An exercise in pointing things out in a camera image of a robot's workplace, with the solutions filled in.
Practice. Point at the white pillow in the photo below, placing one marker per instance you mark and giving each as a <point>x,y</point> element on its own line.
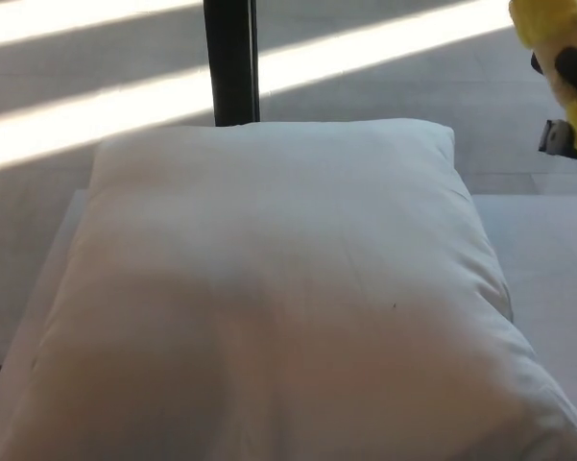
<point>269,288</point>

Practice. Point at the black vertical post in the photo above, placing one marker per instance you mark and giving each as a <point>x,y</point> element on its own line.
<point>230,62</point>

